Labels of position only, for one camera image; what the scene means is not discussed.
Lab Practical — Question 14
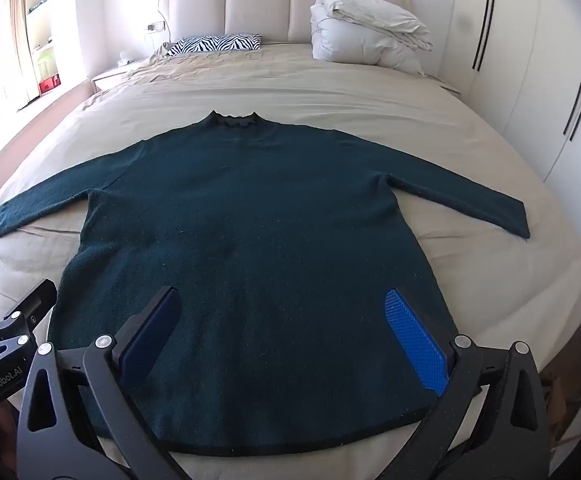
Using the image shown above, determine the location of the beige padded headboard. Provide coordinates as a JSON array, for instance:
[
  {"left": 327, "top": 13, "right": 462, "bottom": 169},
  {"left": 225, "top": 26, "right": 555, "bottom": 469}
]
[{"left": 158, "top": 0, "right": 414, "bottom": 46}]

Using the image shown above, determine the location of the white shelf unit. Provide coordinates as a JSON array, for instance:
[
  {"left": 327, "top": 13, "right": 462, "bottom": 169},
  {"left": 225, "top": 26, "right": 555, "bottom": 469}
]
[{"left": 23, "top": 0, "right": 78, "bottom": 103}]

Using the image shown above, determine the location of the thin charging cable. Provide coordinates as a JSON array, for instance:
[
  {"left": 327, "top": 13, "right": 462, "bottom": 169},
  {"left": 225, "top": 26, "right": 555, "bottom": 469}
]
[{"left": 157, "top": 0, "right": 172, "bottom": 46}]

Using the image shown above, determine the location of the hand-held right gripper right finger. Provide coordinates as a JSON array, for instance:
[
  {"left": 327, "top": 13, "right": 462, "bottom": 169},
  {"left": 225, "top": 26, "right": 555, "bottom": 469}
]
[{"left": 383, "top": 288, "right": 551, "bottom": 480}]

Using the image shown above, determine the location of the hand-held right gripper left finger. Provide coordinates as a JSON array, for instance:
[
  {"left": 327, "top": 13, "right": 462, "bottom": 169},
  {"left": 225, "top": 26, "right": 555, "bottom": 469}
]
[{"left": 15, "top": 286, "right": 191, "bottom": 480}]

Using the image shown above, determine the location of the white wardrobe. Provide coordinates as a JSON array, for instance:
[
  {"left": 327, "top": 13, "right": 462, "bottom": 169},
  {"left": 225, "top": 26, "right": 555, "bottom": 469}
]
[{"left": 443, "top": 0, "right": 581, "bottom": 256}]

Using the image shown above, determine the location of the green plastic container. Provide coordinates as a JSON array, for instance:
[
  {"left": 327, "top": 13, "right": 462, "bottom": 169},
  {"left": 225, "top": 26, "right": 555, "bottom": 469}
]
[{"left": 35, "top": 47, "right": 56, "bottom": 78}]

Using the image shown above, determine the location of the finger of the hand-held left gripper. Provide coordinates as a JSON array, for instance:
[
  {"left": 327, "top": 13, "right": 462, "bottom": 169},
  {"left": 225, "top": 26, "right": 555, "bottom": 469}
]
[{"left": 0, "top": 280, "right": 57, "bottom": 377}]

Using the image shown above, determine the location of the beige curtain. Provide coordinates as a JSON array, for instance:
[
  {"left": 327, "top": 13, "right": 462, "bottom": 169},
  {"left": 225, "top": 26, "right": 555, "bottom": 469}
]
[{"left": 0, "top": 0, "right": 38, "bottom": 111}]

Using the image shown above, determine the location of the zebra print pillow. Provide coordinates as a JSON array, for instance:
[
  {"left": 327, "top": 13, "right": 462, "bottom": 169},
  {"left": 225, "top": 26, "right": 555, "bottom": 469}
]
[{"left": 164, "top": 34, "right": 262, "bottom": 57}]

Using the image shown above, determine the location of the white nightstand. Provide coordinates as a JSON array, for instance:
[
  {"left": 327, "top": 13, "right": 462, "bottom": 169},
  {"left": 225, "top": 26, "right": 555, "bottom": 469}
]
[{"left": 90, "top": 62, "right": 141, "bottom": 93}]

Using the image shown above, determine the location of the dark teal sweater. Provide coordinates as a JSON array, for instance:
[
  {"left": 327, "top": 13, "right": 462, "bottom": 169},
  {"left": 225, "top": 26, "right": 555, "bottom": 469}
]
[{"left": 0, "top": 110, "right": 531, "bottom": 458}]

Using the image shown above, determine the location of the bed with beige sheet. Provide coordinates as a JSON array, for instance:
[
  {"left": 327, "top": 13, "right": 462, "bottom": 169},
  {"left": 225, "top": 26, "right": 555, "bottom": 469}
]
[{"left": 0, "top": 40, "right": 581, "bottom": 480}]

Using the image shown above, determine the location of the folded white duvet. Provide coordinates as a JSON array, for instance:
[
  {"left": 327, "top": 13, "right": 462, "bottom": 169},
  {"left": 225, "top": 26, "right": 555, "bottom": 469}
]
[{"left": 309, "top": 0, "right": 434, "bottom": 72}]

